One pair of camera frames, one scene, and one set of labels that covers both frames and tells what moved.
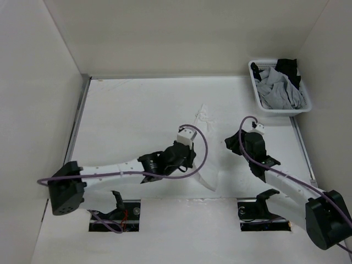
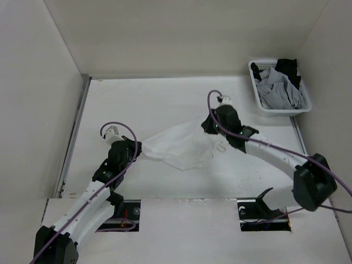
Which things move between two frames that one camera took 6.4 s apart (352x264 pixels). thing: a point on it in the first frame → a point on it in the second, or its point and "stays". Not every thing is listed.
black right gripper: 232,143 → 207,125
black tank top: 288,67 stays
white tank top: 203,117 → 185,147
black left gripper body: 187,161 → 126,161
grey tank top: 276,92 stays
